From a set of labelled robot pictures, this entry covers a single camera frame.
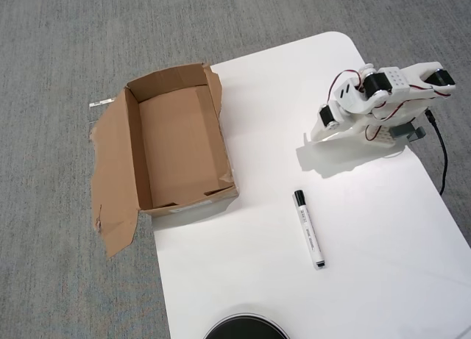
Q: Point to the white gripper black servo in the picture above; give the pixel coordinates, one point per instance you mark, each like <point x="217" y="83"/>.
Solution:
<point x="328" y="123"/>

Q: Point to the white marker pen black cap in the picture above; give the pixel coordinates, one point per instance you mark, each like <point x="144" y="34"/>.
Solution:
<point x="308" y="228"/>

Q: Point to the white five-joint robot arm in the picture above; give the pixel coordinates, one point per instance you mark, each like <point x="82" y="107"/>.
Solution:
<point x="395" y="81"/>

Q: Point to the open brown cardboard box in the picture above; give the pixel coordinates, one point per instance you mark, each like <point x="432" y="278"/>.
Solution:
<point x="176" y="133"/>

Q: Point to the grey table clamp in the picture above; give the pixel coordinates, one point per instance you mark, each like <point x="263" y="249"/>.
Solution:
<point x="401" y="132"/>

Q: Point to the black round disc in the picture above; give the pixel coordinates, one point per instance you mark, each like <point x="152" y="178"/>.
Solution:
<point x="246" y="326"/>

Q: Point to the white paper strip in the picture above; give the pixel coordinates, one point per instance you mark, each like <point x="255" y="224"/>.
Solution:
<point x="101" y="103"/>

